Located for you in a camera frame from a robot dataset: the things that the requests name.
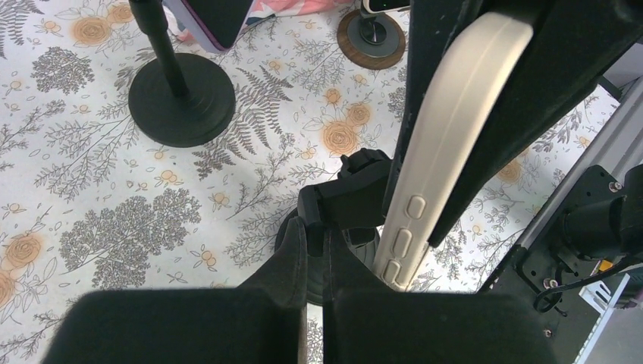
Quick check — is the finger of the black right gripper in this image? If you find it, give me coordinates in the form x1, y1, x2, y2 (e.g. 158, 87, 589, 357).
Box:
382, 0, 482, 216
428, 1, 642, 247

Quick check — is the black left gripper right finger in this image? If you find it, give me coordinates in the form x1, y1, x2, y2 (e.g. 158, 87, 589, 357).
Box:
323, 229, 556, 363

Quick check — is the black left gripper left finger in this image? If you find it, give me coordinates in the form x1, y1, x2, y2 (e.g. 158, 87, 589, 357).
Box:
44, 217, 308, 363

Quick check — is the phone with beige case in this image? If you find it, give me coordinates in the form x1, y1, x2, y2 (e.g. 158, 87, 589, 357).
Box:
372, 10, 535, 291

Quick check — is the black phone stand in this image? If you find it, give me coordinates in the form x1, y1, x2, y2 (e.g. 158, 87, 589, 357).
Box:
128, 1, 236, 148
274, 149, 392, 306

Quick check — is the phone with lavender case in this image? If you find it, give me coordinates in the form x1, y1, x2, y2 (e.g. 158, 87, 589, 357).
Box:
162, 0, 254, 52

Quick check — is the small dark phone on cloth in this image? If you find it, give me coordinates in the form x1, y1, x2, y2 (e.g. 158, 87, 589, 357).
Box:
362, 0, 410, 14

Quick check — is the pink patterned cloth bag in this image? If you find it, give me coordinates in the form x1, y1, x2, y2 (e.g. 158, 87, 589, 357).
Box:
162, 0, 354, 41

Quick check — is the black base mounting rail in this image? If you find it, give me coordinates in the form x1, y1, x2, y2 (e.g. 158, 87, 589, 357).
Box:
480, 165, 615, 363

